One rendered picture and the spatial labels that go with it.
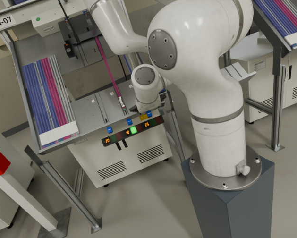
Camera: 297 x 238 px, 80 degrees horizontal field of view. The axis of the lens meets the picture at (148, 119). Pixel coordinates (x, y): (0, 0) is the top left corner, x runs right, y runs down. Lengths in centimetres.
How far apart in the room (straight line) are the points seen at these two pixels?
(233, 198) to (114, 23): 55
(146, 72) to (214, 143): 27
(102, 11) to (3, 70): 365
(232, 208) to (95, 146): 105
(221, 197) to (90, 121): 71
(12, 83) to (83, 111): 323
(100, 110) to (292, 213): 118
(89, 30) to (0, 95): 327
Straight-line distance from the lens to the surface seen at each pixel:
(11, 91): 419
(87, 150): 139
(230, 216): 55
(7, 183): 143
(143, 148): 143
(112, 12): 58
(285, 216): 132
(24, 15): 138
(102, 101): 98
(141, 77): 53
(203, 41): 29
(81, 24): 120
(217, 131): 41
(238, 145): 46
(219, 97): 37
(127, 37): 57
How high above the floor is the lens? 112
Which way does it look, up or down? 29 degrees down
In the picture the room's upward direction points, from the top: 20 degrees counter-clockwise
